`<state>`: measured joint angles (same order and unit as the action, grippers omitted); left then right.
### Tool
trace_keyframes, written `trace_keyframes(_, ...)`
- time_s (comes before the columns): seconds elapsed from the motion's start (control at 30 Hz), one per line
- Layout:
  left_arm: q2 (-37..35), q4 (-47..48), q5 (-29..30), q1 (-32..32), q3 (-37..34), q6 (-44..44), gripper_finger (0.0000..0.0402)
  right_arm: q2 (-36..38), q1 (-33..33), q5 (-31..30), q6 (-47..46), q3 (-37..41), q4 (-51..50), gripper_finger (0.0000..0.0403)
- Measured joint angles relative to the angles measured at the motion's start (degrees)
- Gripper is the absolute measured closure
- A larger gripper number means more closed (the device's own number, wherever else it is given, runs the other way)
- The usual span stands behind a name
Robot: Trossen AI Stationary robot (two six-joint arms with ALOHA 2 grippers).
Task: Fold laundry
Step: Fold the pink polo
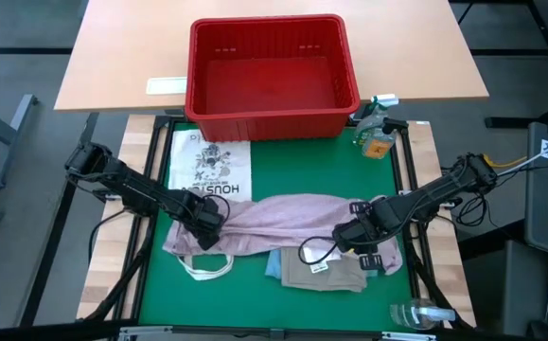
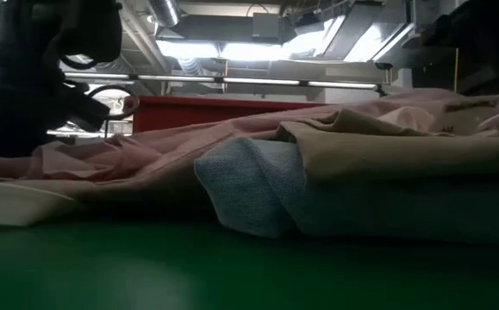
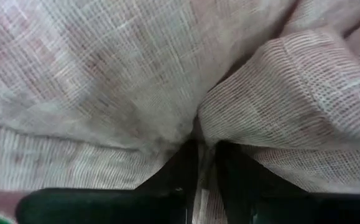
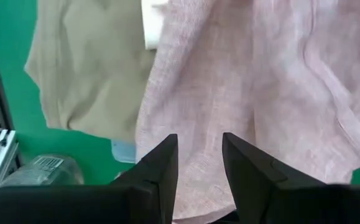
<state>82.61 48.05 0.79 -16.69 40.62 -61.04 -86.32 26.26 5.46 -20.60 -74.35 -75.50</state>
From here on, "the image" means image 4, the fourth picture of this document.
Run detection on white garment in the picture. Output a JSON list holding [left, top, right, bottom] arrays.
[[141, 0, 168, 50]]

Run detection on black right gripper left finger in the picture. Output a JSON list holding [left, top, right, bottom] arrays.
[[0, 133, 179, 224]]

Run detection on clear plastic spray bottle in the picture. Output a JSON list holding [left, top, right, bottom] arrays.
[[0, 154, 85, 189]]

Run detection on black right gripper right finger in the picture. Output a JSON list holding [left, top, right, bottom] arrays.
[[222, 132, 360, 224]]

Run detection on pink garment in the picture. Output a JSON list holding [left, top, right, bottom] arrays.
[[135, 0, 360, 224]]

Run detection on light blue denim jeans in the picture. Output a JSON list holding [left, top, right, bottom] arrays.
[[110, 139, 137, 164]]

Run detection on beige garment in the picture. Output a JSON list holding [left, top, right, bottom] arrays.
[[24, 0, 157, 142]]

